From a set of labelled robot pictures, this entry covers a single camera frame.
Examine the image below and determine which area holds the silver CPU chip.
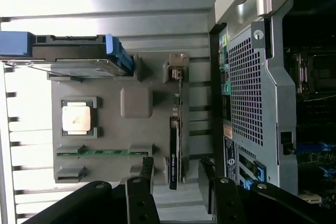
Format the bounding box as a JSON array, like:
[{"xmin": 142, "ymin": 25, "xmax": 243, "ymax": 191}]
[{"xmin": 62, "ymin": 101, "xmax": 92, "ymax": 134}]

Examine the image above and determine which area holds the grey plastic parts rack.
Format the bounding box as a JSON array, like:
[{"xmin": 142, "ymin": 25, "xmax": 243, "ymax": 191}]
[{"xmin": 46, "ymin": 52, "xmax": 192, "ymax": 186}]

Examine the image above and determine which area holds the hard disk in blue caddy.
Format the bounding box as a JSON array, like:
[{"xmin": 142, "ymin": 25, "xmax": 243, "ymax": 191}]
[{"xmin": 0, "ymin": 31, "xmax": 132, "ymax": 77}]

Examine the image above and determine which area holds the CPU socket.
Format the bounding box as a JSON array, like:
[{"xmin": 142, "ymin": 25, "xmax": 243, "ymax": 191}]
[{"xmin": 292, "ymin": 50, "xmax": 336, "ymax": 96}]

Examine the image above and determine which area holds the green RAM stick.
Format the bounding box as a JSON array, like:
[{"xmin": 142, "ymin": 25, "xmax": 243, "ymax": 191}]
[{"xmin": 57, "ymin": 150, "xmax": 131, "ymax": 156}]

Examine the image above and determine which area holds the black and silver PC case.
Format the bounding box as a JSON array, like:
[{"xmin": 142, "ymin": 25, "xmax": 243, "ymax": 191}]
[{"xmin": 209, "ymin": 0, "xmax": 336, "ymax": 224}]

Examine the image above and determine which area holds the green motherboard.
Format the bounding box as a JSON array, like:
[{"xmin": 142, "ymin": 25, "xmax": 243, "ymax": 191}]
[{"xmin": 285, "ymin": 47, "xmax": 336, "ymax": 210}]

